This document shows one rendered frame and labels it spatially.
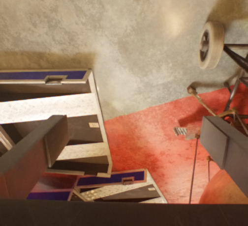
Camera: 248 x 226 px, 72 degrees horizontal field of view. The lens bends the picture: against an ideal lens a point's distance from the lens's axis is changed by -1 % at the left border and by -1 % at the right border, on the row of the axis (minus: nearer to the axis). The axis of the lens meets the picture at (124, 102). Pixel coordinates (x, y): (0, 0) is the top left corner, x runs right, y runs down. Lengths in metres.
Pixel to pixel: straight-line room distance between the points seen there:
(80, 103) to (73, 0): 0.61
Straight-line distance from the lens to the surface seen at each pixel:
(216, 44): 0.77
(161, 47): 0.94
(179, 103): 1.15
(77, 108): 1.23
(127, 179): 1.78
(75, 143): 1.55
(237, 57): 0.82
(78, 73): 1.03
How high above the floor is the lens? 0.87
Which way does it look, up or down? 49 degrees down
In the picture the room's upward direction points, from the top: 168 degrees counter-clockwise
